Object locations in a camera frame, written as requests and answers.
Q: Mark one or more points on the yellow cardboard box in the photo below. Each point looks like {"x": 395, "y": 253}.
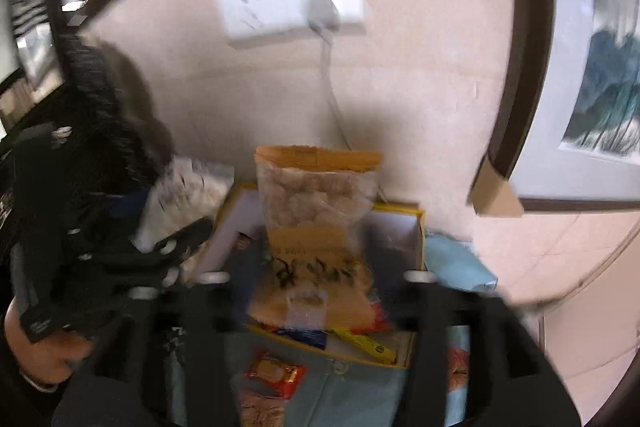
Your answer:
{"x": 240, "y": 217}

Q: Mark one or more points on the blue printed tablecloth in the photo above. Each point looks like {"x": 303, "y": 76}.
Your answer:
{"x": 320, "y": 397}

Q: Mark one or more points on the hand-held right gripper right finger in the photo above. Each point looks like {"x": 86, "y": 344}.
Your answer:
{"x": 387, "y": 267}

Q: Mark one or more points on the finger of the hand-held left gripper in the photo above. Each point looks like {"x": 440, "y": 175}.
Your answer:
{"x": 180, "y": 239}
{"x": 125, "y": 202}

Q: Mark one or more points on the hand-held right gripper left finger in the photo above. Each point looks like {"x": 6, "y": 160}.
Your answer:
{"x": 247, "y": 277}

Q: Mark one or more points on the person's left forearm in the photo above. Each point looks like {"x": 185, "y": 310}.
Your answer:
{"x": 25, "y": 407}

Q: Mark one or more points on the pile of mixed snack packets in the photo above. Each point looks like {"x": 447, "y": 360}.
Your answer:
{"x": 275, "y": 372}

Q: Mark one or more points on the person's left hand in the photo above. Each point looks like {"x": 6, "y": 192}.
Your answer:
{"x": 45, "y": 357}

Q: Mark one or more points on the framed lotus painting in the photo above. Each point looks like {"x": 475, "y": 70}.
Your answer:
{"x": 590, "y": 82}

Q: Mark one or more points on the grey power plug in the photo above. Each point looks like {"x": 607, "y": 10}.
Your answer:
{"x": 324, "y": 12}

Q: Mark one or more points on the orange clear snack bag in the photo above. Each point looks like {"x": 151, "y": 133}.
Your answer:
{"x": 320, "y": 232}

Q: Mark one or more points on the dark carved wooden furniture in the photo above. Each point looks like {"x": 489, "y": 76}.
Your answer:
{"x": 90, "y": 82}

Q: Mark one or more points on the white snack pack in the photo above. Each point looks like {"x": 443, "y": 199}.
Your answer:
{"x": 185, "y": 192}

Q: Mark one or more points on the cardboard corner protector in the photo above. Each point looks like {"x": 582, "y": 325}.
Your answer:
{"x": 495, "y": 192}

